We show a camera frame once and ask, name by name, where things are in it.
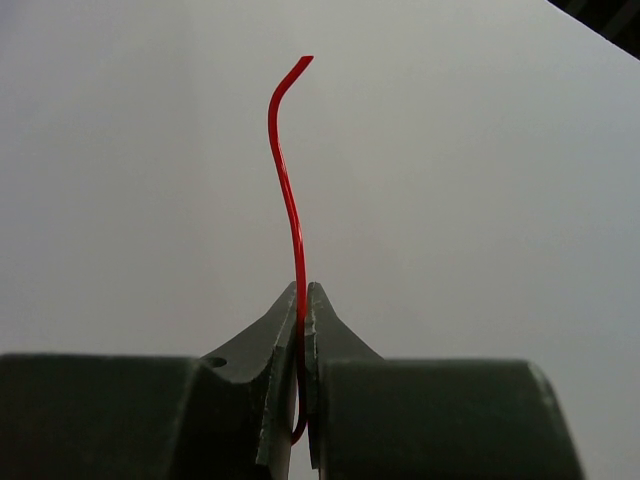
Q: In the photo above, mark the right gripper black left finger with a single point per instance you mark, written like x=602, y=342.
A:
x=226, y=415

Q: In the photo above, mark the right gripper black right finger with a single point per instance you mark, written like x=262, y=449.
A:
x=375, y=418

